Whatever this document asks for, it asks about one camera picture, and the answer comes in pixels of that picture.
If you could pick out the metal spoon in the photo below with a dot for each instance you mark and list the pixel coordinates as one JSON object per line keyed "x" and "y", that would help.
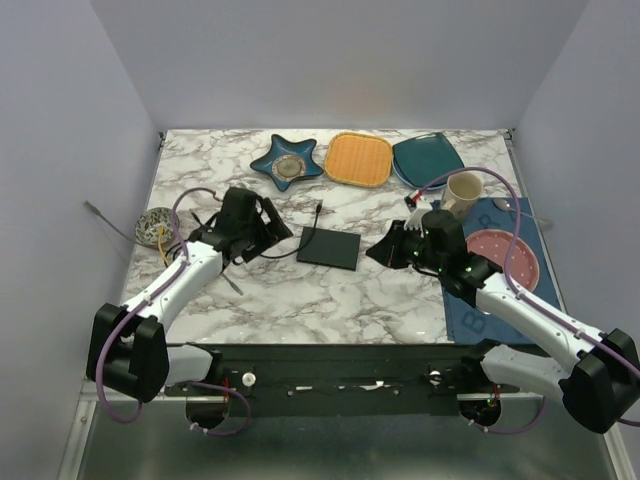
{"x": 503, "y": 205}

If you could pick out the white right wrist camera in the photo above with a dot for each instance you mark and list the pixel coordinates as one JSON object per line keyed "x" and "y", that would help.
{"x": 414, "y": 220}

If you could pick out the teal square plate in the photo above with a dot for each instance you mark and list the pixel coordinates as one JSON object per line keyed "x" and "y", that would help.
{"x": 420, "y": 160}

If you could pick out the black mounting base plate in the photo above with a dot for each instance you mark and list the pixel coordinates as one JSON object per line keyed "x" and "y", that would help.
{"x": 354, "y": 380}

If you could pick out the blue cloth placemat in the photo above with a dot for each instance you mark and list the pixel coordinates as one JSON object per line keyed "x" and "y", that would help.
{"x": 468, "y": 326}

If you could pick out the black network switch box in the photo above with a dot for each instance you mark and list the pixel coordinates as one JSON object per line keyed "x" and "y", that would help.
{"x": 329, "y": 248}

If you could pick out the pink dotted plate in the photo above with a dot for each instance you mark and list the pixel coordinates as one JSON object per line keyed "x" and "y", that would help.
{"x": 494, "y": 243}

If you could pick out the small floral patterned bowl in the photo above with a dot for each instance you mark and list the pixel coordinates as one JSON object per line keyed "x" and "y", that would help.
{"x": 154, "y": 226}

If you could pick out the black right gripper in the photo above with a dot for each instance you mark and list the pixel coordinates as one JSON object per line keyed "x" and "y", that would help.
{"x": 387, "y": 250}

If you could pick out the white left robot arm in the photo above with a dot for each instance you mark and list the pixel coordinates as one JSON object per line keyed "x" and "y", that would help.
{"x": 128, "y": 349}

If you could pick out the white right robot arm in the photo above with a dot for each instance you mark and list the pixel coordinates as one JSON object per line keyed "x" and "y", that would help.
{"x": 593, "y": 374}

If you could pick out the beige ceramic mug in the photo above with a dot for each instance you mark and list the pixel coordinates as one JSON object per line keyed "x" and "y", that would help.
{"x": 461, "y": 193}

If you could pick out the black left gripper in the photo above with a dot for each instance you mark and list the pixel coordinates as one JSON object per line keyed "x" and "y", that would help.
{"x": 272, "y": 232}

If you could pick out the blue star-shaped dish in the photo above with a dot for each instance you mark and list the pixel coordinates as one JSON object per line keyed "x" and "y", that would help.
{"x": 287, "y": 162}

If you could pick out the orange woven square tray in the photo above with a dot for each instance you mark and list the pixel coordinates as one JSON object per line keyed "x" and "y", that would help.
{"x": 359, "y": 160}

